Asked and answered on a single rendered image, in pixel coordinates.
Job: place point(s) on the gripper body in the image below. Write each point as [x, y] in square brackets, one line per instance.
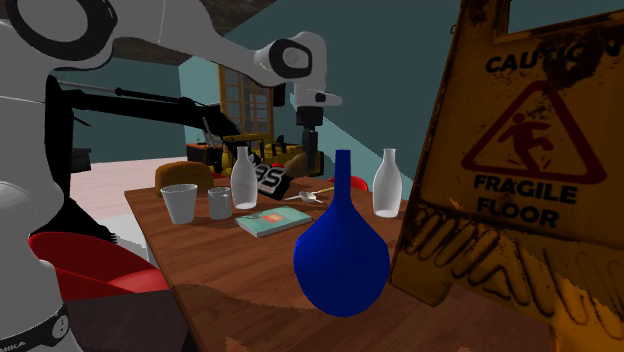
[308, 118]

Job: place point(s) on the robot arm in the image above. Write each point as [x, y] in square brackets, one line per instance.
[29, 161]

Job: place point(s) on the black box with lettering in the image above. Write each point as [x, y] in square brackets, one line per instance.
[272, 181]

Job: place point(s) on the silver spoon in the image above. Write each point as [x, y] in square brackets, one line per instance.
[308, 196]

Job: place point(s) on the red chair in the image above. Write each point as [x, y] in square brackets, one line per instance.
[358, 183]
[88, 263]

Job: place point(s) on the white glass bottle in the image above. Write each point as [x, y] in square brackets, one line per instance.
[244, 187]
[387, 192]

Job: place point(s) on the teal book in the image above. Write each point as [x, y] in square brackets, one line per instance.
[273, 220]

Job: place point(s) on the grey mug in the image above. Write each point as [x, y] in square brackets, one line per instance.
[220, 204]

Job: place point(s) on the brown padded chair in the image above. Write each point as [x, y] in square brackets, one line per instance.
[183, 173]

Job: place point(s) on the blue long-necked vase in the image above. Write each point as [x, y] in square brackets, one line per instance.
[341, 263]

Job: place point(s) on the white cup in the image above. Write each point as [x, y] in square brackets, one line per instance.
[179, 204]

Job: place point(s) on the yellow and black excavator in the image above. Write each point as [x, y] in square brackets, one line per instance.
[146, 107]

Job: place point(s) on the brown wooden table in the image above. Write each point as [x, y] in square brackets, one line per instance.
[229, 273]

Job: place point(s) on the yellow caution floor sign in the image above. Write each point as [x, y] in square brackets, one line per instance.
[516, 146]

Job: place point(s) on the window with wooden frame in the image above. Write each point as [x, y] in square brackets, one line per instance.
[244, 102]

